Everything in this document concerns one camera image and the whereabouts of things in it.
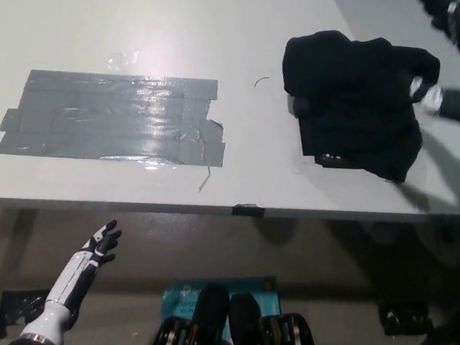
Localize robot right hand white black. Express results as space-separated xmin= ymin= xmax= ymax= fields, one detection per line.
xmin=412 ymin=0 xmax=460 ymax=43

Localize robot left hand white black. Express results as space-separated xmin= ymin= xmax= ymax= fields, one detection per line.
xmin=44 ymin=214 xmax=123 ymax=317

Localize black t-shirt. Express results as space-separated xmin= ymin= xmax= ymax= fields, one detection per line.
xmin=271 ymin=24 xmax=445 ymax=188

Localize robot left leg black block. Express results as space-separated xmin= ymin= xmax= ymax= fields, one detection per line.
xmin=149 ymin=277 xmax=233 ymax=345

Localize robot leg black block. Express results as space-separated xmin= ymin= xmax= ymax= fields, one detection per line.
xmin=149 ymin=277 xmax=233 ymax=345
xmin=225 ymin=292 xmax=332 ymax=345

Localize robot right leg black block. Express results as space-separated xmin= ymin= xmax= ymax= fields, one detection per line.
xmin=225 ymin=292 xmax=332 ymax=345

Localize black floor tape patch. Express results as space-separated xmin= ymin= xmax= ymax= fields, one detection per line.
xmin=375 ymin=300 xmax=437 ymax=342
xmin=0 ymin=285 xmax=51 ymax=330

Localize teal cardboard box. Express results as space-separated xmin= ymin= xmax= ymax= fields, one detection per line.
xmin=157 ymin=265 xmax=286 ymax=345

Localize small black tape strip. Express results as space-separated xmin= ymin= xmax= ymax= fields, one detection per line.
xmin=231 ymin=201 xmax=267 ymax=220

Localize black tape square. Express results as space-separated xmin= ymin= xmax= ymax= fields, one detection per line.
xmin=286 ymin=95 xmax=370 ymax=173

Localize clear glossy tape piece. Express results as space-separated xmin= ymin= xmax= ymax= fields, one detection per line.
xmin=105 ymin=45 xmax=140 ymax=71

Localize grey duct tape patch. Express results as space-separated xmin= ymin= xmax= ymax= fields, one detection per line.
xmin=0 ymin=59 xmax=232 ymax=178

